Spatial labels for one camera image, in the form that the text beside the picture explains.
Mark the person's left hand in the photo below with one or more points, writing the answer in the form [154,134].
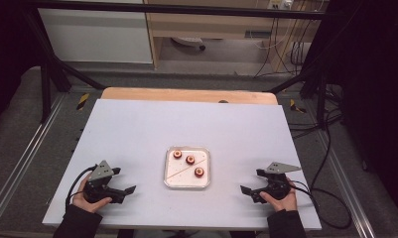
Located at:
[85,205]

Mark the white table board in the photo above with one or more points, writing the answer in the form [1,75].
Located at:
[137,132]

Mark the white cabinet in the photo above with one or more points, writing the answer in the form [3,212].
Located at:
[97,36]

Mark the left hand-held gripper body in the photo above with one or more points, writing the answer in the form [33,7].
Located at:
[99,190]

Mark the thin wooden skewer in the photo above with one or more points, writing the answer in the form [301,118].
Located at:
[186,169]

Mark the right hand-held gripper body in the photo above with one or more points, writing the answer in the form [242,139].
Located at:
[276,185]

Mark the red cored fruit piece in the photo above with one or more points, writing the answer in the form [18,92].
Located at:
[190,160]
[177,154]
[199,172]

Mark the white square tray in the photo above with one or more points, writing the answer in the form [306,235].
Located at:
[186,180]

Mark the black metal frame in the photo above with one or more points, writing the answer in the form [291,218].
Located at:
[173,9]

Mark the office chair base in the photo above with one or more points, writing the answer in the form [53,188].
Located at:
[188,41]

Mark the white power strip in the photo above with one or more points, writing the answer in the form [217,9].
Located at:
[279,4]

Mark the light wooden desk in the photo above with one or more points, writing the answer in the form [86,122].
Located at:
[219,24]

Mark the aluminium floor rail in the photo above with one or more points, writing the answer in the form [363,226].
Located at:
[27,148]
[345,185]

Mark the person's right hand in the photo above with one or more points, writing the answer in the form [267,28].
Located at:
[286,204]

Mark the black curtain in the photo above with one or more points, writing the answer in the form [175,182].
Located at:
[375,82]
[4,49]

